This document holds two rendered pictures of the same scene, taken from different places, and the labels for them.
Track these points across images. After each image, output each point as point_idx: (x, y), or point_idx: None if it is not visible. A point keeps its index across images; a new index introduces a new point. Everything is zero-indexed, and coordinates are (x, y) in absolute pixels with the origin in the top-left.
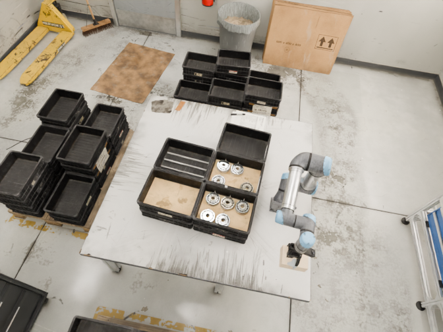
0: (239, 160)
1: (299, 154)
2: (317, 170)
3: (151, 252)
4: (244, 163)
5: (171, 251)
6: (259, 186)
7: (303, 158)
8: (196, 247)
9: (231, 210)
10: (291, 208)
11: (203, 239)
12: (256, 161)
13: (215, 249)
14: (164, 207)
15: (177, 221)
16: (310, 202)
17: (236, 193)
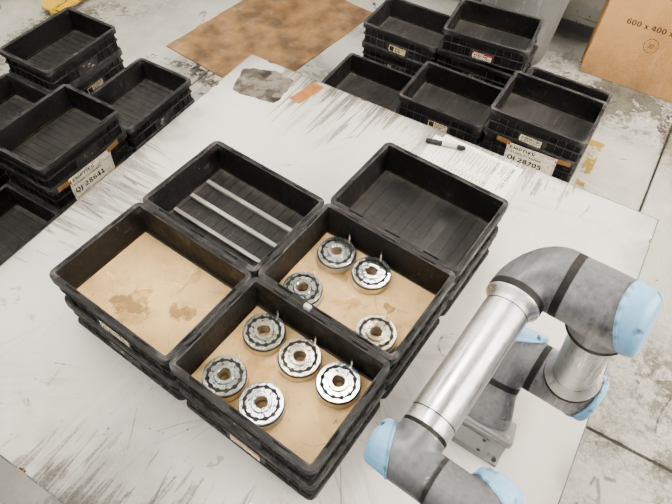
0: (385, 250)
1: (540, 249)
2: (590, 324)
3: (47, 428)
4: (399, 262)
5: (98, 444)
6: (408, 338)
7: (548, 264)
8: (170, 458)
9: (304, 384)
10: (434, 428)
11: (201, 442)
12: (431, 265)
13: (221, 487)
14: (126, 314)
15: (143, 363)
16: (575, 445)
17: (332, 336)
